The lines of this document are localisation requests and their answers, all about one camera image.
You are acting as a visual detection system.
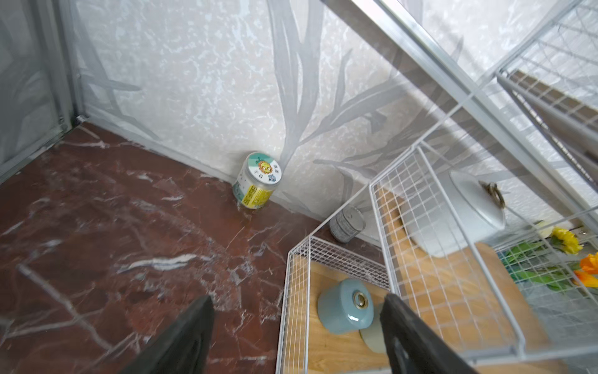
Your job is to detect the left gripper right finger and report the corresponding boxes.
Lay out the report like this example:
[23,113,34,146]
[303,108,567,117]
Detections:
[380,293,476,373]

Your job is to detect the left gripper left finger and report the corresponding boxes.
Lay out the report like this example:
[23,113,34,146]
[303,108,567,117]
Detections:
[121,295,215,373]

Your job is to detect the white wire shelf rack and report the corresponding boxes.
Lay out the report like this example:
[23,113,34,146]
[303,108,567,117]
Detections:
[268,1,597,373]

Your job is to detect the small sage green canister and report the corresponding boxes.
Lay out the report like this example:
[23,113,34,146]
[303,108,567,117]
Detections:
[359,303,386,354]

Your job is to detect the small blue-grey canister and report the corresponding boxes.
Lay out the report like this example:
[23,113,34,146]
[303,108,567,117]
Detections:
[317,278,374,335]

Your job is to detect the grey tin can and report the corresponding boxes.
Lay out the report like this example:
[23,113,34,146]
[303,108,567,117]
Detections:
[329,205,366,244]

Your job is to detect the white canister middle left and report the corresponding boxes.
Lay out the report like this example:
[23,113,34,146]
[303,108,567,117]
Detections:
[400,171,506,258]

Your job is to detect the orange yellow artificial flowers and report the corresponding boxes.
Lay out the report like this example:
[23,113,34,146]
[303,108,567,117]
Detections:
[499,221,597,295]

